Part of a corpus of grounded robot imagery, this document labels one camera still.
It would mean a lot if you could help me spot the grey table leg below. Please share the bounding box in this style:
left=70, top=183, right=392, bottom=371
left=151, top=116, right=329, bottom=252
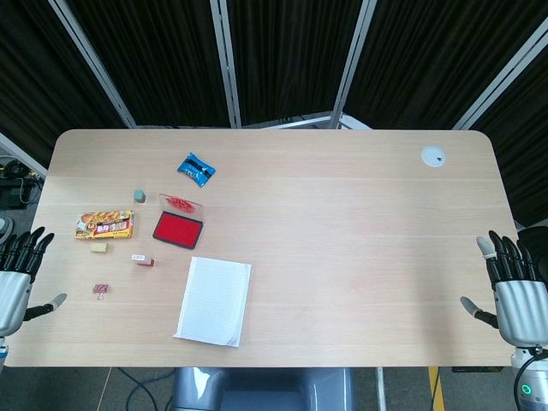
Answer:
left=374, top=366, right=387, bottom=411

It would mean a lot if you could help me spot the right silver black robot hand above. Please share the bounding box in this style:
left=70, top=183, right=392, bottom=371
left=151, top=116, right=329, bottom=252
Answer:
left=460, top=229, right=548, bottom=346

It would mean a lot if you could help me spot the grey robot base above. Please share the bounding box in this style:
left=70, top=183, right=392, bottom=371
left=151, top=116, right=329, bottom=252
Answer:
left=170, top=366, right=356, bottom=411

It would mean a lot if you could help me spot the blue snack packet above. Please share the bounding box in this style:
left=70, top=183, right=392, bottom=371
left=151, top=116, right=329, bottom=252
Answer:
left=176, top=152, right=217, bottom=188

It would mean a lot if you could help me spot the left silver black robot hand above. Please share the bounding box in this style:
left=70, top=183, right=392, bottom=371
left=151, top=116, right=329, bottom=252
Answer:
left=0, top=226, right=69, bottom=339

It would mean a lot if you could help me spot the white round cable grommet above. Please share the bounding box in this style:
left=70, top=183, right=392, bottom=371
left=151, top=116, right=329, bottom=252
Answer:
left=420, top=146, right=447, bottom=168

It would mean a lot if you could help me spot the black equipment with cables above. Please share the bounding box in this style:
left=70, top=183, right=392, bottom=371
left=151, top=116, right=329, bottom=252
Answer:
left=0, top=156, right=46, bottom=211

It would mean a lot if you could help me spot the white lined notepad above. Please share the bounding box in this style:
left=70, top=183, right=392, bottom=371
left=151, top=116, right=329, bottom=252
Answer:
left=172, top=255, right=253, bottom=348

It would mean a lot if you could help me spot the orange yellow printed box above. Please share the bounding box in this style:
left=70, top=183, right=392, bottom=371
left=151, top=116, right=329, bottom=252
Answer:
left=74, top=209, right=135, bottom=240

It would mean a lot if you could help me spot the red ink pad clear lid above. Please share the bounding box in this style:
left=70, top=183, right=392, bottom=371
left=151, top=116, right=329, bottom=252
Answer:
left=152, top=193, right=206, bottom=250

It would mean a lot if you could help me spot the black folding screen panel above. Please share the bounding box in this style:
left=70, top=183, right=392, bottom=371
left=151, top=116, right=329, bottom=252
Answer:
left=0, top=0, right=138, bottom=176
left=49, top=0, right=241, bottom=129
left=333, top=0, right=548, bottom=132
left=209, top=0, right=373, bottom=129
left=453, top=55, right=548, bottom=228

